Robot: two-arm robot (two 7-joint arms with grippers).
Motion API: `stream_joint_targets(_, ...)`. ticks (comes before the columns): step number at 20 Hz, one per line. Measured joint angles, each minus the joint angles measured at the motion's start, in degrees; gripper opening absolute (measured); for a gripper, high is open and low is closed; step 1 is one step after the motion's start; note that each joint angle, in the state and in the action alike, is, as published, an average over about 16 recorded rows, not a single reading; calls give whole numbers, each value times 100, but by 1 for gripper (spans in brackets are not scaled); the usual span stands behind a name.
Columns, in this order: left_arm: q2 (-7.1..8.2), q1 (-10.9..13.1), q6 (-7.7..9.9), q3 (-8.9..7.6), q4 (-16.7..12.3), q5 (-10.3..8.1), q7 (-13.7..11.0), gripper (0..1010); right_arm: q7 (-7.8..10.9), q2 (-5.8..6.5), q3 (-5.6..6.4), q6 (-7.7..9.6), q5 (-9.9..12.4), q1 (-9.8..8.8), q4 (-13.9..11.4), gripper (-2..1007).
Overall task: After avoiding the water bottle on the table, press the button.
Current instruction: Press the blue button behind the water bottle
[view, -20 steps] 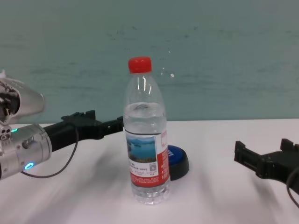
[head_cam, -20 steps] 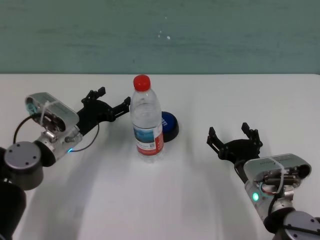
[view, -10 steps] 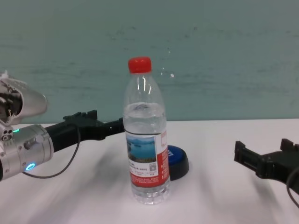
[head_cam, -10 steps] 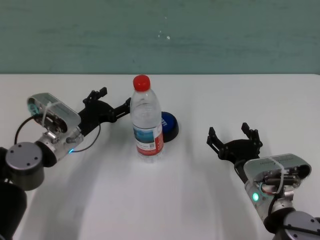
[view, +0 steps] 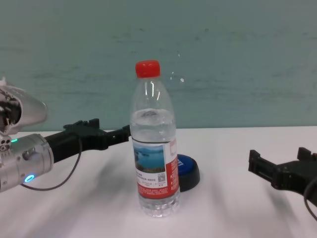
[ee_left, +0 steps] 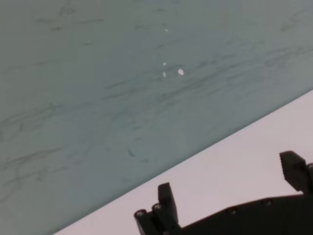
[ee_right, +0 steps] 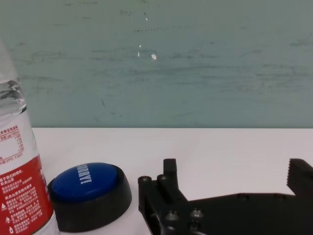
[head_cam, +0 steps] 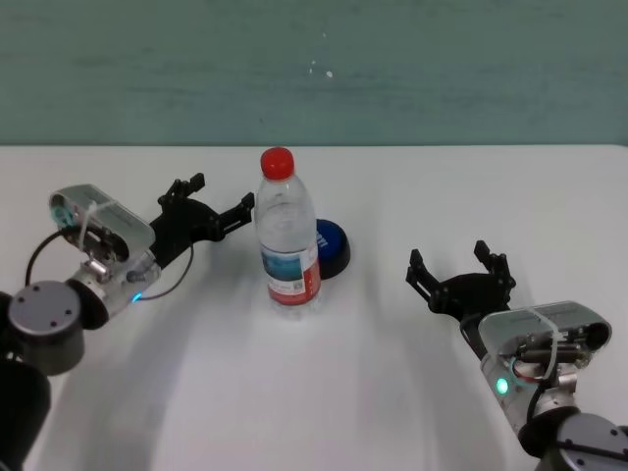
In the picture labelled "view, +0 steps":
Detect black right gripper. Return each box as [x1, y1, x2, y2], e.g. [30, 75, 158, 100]
[248, 147, 317, 201]

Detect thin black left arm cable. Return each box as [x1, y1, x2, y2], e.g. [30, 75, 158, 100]
[21, 137, 83, 191]

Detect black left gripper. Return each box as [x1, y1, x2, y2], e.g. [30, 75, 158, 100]
[46, 119, 132, 164]

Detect blue push button black base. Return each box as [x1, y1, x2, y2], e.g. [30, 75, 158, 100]
[177, 154, 201, 192]

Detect clear water bottle red cap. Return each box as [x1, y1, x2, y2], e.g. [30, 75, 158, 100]
[130, 59, 181, 218]

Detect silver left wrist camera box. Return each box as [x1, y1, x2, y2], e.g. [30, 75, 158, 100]
[0, 76, 48, 136]

